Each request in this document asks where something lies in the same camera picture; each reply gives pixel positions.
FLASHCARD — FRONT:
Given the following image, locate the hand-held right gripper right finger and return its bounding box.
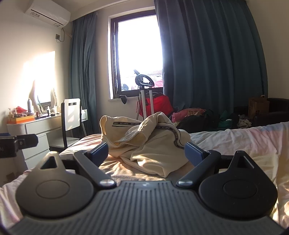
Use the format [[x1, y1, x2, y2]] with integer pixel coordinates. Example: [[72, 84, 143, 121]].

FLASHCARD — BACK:
[[176, 142, 255, 188]]

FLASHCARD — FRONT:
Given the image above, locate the bed with pale sheet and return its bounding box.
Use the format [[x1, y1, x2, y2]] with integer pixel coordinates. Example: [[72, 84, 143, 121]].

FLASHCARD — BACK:
[[0, 122, 289, 227]]

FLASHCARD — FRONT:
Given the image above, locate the garment steamer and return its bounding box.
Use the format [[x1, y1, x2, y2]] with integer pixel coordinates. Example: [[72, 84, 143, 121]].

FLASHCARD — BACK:
[[133, 69, 156, 120]]

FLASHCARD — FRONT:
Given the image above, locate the white air conditioner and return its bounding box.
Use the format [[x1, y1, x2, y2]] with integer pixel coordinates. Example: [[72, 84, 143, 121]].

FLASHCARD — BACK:
[[24, 0, 71, 28]]

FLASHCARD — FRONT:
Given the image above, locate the cream hoodie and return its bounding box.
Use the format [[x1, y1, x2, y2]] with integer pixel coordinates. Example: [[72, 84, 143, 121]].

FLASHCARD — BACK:
[[100, 112, 191, 178]]

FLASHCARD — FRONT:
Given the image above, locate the green cloth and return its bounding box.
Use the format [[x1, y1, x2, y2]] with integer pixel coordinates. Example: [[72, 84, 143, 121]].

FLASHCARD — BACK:
[[220, 110, 240, 128]]

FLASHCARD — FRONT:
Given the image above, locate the black cloth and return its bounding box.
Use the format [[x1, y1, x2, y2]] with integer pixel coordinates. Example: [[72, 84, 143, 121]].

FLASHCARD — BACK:
[[177, 110, 221, 134]]

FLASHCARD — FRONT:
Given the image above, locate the brown cardboard box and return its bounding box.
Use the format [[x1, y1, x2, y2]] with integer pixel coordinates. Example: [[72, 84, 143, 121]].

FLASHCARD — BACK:
[[248, 95, 270, 119]]

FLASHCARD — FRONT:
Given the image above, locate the orange box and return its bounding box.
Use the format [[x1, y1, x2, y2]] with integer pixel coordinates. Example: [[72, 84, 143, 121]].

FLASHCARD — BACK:
[[7, 115, 35, 124]]

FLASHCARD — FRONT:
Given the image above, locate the wide teal curtain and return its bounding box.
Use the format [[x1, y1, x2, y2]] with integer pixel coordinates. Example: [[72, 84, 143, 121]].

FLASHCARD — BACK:
[[154, 0, 269, 113]]

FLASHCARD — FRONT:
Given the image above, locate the red bag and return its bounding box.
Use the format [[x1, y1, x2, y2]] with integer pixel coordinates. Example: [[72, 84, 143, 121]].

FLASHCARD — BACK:
[[138, 93, 174, 118]]

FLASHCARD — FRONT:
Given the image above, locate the white chair with dark frame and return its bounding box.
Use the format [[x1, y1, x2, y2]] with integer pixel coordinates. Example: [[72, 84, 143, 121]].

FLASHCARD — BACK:
[[49, 98, 82, 152]]

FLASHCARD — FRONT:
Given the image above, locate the white dressing table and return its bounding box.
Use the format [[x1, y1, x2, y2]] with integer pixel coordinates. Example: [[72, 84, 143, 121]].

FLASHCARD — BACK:
[[6, 110, 87, 170]]

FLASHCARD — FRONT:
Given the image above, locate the dark framed window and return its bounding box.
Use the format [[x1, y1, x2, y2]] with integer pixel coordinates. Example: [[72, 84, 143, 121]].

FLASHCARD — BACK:
[[108, 14, 164, 100]]

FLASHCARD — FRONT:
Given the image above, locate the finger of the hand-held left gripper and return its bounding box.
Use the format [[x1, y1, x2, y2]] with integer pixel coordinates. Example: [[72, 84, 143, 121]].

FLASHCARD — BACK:
[[0, 134, 38, 159]]

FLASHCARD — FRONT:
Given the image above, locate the pink cloth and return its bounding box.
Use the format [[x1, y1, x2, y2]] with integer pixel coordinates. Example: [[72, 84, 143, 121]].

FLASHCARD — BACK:
[[172, 108, 206, 123]]

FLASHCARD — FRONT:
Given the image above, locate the narrow teal curtain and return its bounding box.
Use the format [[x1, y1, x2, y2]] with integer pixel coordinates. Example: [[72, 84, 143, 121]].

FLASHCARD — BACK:
[[69, 11, 113, 138]]

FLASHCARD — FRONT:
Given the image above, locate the white patterned cloth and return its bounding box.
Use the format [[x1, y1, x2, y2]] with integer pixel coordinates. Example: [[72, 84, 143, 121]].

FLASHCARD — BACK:
[[237, 115, 252, 128]]

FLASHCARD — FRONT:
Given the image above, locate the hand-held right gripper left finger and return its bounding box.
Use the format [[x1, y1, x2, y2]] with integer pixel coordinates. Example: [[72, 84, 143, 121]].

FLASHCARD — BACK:
[[39, 142, 117, 188]]

